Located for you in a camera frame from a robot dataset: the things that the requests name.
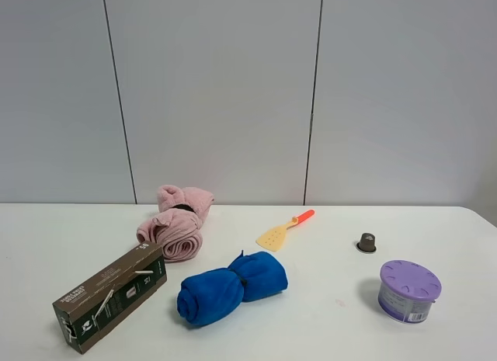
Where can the pink rolled towel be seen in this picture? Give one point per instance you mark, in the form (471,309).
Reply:
(176,227)

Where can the brown coffee capsule box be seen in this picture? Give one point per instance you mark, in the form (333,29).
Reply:
(90,311)

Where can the brown coffee capsule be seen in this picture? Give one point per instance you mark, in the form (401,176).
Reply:
(367,243)

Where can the purple lidded round container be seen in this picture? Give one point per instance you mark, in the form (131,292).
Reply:
(407,291)

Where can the yellow spatula orange handle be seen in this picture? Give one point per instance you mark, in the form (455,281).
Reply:
(274,238)

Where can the blue rolled towel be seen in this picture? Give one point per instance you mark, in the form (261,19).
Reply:
(211,296)

